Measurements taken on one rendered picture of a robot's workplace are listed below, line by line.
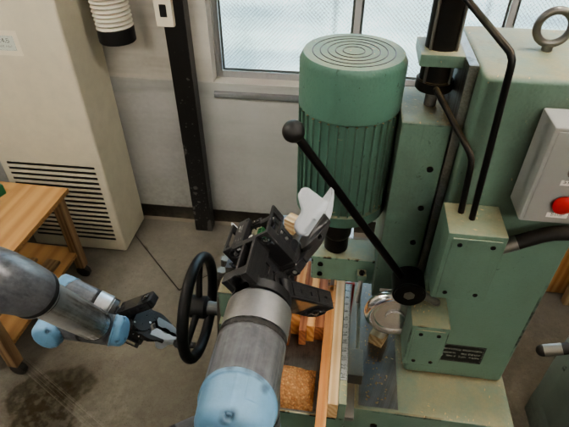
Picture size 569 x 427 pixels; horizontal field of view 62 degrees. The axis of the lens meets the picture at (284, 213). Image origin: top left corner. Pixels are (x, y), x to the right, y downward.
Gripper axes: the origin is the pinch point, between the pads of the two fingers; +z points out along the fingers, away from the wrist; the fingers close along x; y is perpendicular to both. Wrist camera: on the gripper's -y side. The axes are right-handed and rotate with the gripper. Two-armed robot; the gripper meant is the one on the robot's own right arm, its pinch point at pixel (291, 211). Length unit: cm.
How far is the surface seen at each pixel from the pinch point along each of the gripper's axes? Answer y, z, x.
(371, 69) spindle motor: 7.8, 14.4, -17.7
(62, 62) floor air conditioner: 39, 117, 104
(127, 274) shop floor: -53, 101, 157
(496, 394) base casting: -70, 8, -6
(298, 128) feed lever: 8.4, 6.8, -6.0
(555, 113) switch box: -8.9, 8.7, -36.9
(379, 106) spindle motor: 2.0, 14.3, -16.0
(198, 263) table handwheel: -17, 24, 44
